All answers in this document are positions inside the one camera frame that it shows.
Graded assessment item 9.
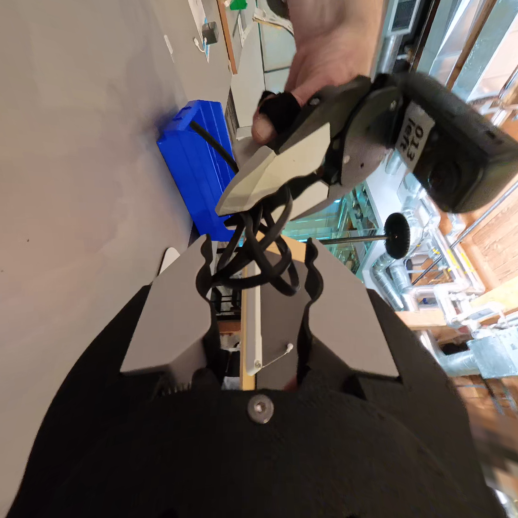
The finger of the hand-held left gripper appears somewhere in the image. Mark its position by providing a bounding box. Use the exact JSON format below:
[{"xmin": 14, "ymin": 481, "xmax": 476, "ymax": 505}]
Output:
[
  {"xmin": 277, "ymin": 180, "xmax": 332, "ymax": 223},
  {"xmin": 216, "ymin": 114, "xmax": 334, "ymax": 217}
]

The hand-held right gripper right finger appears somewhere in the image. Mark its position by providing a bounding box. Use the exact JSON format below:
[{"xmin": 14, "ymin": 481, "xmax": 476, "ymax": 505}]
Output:
[{"xmin": 300, "ymin": 239, "xmax": 400, "ymax": 379}]

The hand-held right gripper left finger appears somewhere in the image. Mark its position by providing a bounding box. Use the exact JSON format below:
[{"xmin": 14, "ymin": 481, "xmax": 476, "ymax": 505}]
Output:
[{"xmin": 122, "ymin": 235, "xmax": 221, "ymax": 374}]

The thick black cable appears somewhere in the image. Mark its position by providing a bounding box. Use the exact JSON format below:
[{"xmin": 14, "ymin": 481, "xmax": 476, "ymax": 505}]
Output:
[{"xmin": 188, "ymin": 122, "xmax": 302, "ymax": 297}]

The blue plastic bin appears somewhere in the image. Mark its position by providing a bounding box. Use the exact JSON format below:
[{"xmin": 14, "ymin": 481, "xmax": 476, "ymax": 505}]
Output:
[{"xmin": 156, "ymin": 100, "xmax": 240, "ymax": 242}]

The white curved object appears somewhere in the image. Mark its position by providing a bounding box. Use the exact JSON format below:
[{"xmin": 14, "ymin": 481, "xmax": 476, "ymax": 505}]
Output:
[{"xmin": 253, "ymin": 8, "xmax": 294, "ymax": 35}]

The person's left hand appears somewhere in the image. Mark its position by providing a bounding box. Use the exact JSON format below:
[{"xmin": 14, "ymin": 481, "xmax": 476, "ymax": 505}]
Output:
[{"xmin": 251, "ymin": 0, "xmax": 386, "ymax": 146}]

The black wood-rimmed board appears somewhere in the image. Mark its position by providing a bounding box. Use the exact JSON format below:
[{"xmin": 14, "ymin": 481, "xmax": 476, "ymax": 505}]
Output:
[{"xmin": 211, "ymin": 239, "xmax": 313, "ymax": 391}]

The black pole stand with disc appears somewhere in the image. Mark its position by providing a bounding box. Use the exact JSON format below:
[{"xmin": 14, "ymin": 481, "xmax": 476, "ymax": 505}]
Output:
[{"xmin": 320, "ymin": 213, "xmax": 412, "ymax": 260}]

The thin wire with white tip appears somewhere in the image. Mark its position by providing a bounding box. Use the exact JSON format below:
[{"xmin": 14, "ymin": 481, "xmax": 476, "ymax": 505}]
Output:
[{"xmin": 253, "ymin": 343, "xmax": 295, "ymax": 370}]

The white board rail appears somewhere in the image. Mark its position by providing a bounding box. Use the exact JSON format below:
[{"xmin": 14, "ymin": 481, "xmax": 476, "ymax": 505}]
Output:
[{"xmin": 241, "ymin": 280, "xmax": 264, "ymax": 378}]

